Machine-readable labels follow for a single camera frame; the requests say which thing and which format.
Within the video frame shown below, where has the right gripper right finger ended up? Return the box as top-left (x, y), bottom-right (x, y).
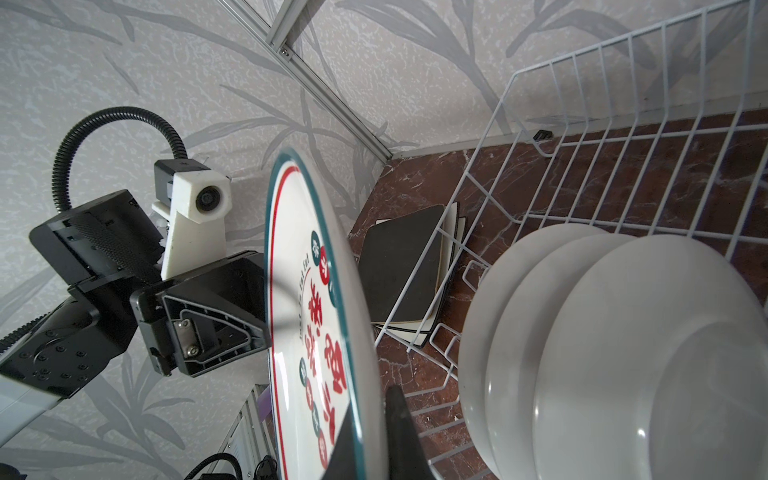
top-left (385, 385), bottom-right (435, 480)

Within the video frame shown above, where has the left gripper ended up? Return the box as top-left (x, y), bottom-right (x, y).
top-left (129, 251), bottom-right (269, 377)

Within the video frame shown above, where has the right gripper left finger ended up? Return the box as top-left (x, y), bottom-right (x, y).
top-left (322, 419), bottom-right (357, 480)

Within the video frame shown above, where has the round white plate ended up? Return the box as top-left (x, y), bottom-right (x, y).
top-left (458, 223), bottom-right (606, 474)
top-left (485, 224), bottom-right (634, 479)
top-left (264, 148), bottom-right (389, 479)
top-left (533, 235), bottom-right (767, 479)

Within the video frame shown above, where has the black square plate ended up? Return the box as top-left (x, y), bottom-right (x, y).
top-left (358, 205), bottom-right (452, 330)

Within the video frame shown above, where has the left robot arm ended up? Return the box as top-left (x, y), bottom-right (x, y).
top-left (1, 106), bottom-right (271, 441)

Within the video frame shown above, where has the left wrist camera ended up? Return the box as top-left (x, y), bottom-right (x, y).
top-left (152, 159), bottom-right (232, 280)

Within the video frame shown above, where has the aluminium frame rail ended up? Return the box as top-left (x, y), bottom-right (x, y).
top-left (219, 1), bottom-right (393, 164)

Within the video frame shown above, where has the white wire dish rack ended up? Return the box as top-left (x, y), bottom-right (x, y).
top-left (353, 1), bottom-right (767, 479)

